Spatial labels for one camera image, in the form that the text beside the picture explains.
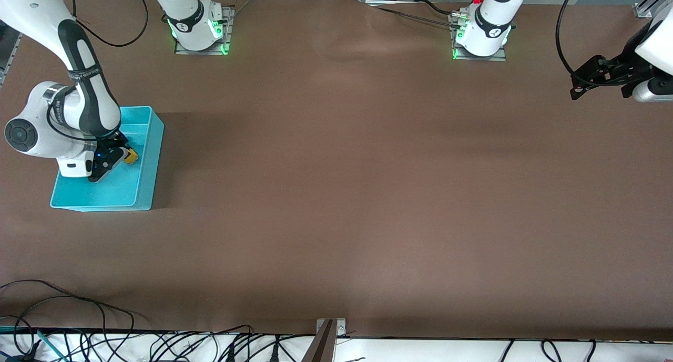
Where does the turquoise plastic bin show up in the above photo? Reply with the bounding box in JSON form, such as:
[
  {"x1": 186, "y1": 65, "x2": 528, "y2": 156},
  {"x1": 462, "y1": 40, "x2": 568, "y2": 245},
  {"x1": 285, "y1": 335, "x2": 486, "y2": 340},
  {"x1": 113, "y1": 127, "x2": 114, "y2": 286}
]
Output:
[{"x1": 50, "y1": 106, "x2": 165, "y2": 212}]

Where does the dark metal bar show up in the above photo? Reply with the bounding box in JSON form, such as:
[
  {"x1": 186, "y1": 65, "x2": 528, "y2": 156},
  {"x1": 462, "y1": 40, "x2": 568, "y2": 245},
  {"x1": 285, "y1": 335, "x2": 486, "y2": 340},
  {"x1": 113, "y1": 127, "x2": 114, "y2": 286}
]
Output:
[{"x1": 301, "y1": 320, "x2": 335, "y2": 362}]

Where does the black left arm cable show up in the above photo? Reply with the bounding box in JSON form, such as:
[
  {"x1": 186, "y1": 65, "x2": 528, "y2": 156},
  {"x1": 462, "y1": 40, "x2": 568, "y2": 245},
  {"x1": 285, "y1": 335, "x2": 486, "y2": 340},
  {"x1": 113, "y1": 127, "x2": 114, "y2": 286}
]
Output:
[{"x1": 556, "y1": 0, "x2": 584, "y2": 79}]

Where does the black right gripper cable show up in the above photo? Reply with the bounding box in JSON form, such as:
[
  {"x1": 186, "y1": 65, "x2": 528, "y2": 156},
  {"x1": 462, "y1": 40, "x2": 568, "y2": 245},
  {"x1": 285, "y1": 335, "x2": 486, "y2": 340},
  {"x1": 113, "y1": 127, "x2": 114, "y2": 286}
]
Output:
[{"x1": 46, "y1": 86, "x2": 114, "y2": 143}]

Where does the aluminium frame profile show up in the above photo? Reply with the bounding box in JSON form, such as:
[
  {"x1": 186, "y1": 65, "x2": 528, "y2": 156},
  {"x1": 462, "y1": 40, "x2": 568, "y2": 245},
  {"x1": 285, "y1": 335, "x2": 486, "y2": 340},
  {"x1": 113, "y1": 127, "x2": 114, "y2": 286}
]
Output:
[
  {"x1": 0, "y1": 32, "x2": 23, "y2": 85},
  {"x1": 634, "y1": 0, "x2": 673, "y2": 19}
]

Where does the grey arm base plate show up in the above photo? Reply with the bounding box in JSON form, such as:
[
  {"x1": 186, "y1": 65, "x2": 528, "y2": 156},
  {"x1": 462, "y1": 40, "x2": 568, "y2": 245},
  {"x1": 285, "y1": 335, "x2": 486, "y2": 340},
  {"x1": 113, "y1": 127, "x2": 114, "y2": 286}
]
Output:
[
  {"x1": 175, "y1": 5, "x2": 235, "y2": 56},
  {"x1": 451, "y1": 13, "x2": 508, "y2": 62}
]

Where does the black hanging loop cable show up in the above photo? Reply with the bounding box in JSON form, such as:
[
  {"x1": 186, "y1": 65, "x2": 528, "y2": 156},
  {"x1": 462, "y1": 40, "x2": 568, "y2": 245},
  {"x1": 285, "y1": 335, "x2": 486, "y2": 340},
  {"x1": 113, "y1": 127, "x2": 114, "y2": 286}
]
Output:
[{"x1": 67, "y1": 0, "x2": 149, "y2": 48}]

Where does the long black loop cable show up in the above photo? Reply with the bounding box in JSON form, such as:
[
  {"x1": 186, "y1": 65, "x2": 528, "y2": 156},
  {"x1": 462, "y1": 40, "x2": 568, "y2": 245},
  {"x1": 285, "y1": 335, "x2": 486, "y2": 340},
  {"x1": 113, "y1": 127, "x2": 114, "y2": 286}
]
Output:
[{"x1": 0, "y1": 280, "x2": 136, "y2": 348}]

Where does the black base supply cable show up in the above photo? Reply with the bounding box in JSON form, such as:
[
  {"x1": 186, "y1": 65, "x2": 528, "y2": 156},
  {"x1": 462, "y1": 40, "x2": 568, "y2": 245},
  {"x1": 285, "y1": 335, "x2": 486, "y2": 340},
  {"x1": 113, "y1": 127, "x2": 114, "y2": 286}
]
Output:
[{"x1": 363, "y1": 0, "x2": 466, "y2": 27}]

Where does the black cable bundle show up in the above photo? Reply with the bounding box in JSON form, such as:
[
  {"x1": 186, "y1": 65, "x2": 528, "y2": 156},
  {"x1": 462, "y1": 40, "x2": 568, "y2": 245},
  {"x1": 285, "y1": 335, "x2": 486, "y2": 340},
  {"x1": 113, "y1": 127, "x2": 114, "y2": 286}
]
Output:
[{"x1": 142, "y1": 324, "x2": 295, "y2": 362}]

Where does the grey metal edge bracket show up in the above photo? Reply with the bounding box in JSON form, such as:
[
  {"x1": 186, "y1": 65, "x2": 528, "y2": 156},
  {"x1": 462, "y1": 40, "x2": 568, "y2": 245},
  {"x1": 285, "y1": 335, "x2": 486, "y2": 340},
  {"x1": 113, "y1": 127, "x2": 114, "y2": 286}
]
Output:
[{"x1": 315, "y1": 318, "x2": 347, "y2": 337}]

